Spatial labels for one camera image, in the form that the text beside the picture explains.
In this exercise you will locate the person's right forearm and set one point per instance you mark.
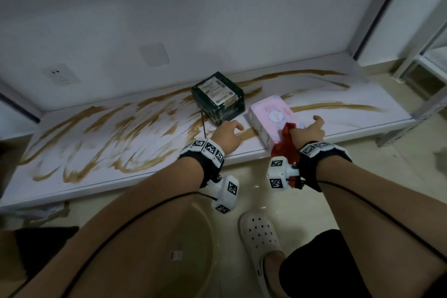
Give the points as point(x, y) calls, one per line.
point(377, 224)

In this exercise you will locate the white clog shoe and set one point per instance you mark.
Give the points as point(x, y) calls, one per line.
point(260, 238)

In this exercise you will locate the white wall socket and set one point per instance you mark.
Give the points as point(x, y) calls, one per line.
point(61, 75)

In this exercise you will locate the white metal shelf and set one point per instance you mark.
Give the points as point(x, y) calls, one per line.
point(104, 168)

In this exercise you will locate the blank white wall plate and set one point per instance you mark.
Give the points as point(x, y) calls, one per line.
point(154, 55)

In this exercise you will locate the yellow plastic basin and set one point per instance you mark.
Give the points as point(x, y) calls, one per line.
point(195, 256)

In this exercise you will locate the red cleaning cloth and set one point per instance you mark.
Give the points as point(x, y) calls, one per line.
point(286, 149)

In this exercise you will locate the pink box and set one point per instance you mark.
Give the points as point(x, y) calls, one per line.
point(270, 119)

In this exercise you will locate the person's right hand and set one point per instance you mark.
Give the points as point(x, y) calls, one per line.
point(309, 133)

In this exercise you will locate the black right wristband with markers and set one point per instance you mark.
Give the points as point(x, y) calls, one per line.
point(323, 158)

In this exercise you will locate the dark green labelled box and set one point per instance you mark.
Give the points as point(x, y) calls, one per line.
point(218, 97)

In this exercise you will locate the black left wristband with markers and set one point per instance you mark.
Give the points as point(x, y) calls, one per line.
point(206, 154)

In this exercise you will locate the person's left hand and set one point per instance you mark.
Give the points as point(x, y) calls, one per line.
point(227, 137)

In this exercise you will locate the person's left forearm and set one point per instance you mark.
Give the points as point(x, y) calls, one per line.
point(132, 231)

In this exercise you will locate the black wristband with markers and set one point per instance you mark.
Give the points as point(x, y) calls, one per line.
point(206, 154)
point(323, 158)

